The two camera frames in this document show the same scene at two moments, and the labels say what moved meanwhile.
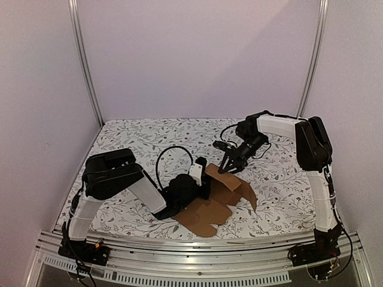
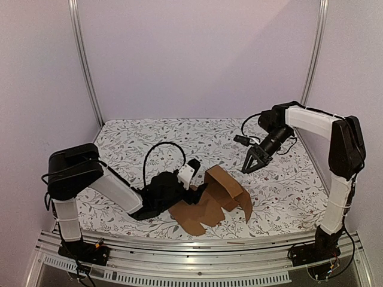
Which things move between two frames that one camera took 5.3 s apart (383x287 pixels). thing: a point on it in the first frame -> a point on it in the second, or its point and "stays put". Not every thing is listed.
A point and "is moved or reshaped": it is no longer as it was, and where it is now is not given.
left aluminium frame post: [73, 9] stays put
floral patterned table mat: [275, 182] stays put
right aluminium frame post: [323, 9] stays put
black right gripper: [234, 156] -> [261, 152]
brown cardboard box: [202, 216] is moved or reshaped
